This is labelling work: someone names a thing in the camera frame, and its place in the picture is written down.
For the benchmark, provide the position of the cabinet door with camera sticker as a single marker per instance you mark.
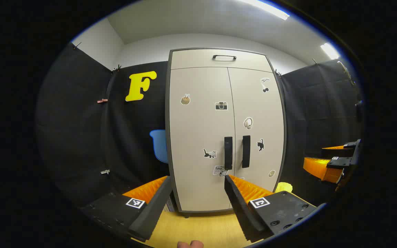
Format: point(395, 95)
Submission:
point(198, 137)

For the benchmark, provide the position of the short ceiling light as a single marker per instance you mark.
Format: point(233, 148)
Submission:
point(329, 51)

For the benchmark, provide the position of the cabinet door with headphone sticker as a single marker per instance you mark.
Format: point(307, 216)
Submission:
point(253, 103)

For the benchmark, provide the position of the black backdrop cloth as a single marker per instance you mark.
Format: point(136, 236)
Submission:
point(81, 120)

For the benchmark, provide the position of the beige double-door shoe cabinet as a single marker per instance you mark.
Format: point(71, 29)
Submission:
point(167, 137)

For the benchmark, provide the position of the yellow crumpled object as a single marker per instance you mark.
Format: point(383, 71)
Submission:
point(284, 187)

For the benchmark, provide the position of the white clip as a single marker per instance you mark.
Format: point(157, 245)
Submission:
point(105, 171)

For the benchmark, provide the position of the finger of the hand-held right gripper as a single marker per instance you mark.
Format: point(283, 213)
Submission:
point(336, 152)
point(319, 168)

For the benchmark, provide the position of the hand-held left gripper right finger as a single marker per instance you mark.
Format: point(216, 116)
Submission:
point(241, 210)

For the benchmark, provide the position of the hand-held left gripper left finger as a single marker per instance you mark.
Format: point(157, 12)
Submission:
point(153, 213)

